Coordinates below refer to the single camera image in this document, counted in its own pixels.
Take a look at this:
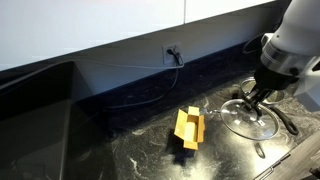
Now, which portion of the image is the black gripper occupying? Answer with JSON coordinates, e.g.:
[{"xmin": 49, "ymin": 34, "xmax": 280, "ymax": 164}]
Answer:
[{"xmin": 242, "ymin": 63, "xmax": 300, "ymax": 118}]

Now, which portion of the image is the glass pot lid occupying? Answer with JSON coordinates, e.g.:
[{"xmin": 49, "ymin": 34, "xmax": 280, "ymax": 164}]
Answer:
[{"xmin": 220, "ymin": 98, "xmax": 281, "ymax": 141}]

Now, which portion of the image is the black utensil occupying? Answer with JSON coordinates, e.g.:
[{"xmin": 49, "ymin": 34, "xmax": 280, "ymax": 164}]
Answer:
[{"xmin": 254, "ymin": 141, "xmax": 266, "ymax": 159}]

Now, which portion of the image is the yellow cardboard box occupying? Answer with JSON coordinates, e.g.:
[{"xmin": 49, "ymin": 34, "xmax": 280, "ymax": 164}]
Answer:
[{"xmin": 173, "ymin": 106, "xmax": 206, "ymax": 151}]

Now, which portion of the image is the narrow white cabinet door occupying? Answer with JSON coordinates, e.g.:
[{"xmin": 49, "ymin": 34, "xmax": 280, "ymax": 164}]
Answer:
[{"xmin": 184, "ymin": 0, "xmax": 278, "ymax": 25}]

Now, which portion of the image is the wide white cabinet door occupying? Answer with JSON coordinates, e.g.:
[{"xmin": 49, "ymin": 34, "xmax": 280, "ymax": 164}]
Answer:
[{"xmin": 0, "ymin": 0, "xmax": 186, "ymax": 72}]

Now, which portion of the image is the large black appliance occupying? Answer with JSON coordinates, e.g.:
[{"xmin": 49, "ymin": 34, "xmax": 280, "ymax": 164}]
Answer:
[{"xmin": 0, "ymin": 61, "xmax": 116, "ymax": 180}]

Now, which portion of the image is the steel saucepan with black handle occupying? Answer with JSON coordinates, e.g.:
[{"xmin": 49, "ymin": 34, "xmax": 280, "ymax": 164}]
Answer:
[{"xmin": 239, "ymin": 76, "xmax": 300, "ymax": 136}]

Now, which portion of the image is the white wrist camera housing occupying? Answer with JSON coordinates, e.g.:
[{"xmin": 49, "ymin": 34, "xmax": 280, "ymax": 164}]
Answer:
[{"xmin": 294, "ymin": 56, "xmax": 320, "ymax": 113}]

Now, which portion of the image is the dark looped cable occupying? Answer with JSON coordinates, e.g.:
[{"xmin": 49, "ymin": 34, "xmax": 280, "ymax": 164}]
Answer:
[{"xmin": 241, "ymin": 31, "xmax": 269, "ymax": 56}]

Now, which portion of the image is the grey drawer front with handle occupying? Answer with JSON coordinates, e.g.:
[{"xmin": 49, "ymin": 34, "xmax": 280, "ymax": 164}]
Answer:
[{"xmin": 253, "ymin": 129, "xmax": 320, "ymax": 180}]

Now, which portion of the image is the black plug with dark cable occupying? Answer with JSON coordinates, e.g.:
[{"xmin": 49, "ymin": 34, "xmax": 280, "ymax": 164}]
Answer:
[{"xmin": 105, "ymin": 47, "xmax": 184, "ymax": 110}]

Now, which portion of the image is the white wall outlet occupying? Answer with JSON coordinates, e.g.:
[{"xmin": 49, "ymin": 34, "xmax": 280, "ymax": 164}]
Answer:
[{"xmin": 162, "ymin": 42, "xmax": 184, "ymax": 66}]

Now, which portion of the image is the thin white cable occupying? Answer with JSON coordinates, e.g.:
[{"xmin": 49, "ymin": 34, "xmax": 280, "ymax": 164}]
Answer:
[{"xmin": 73, "ymin": 59, "xmax": 185, "ymax": 71}]

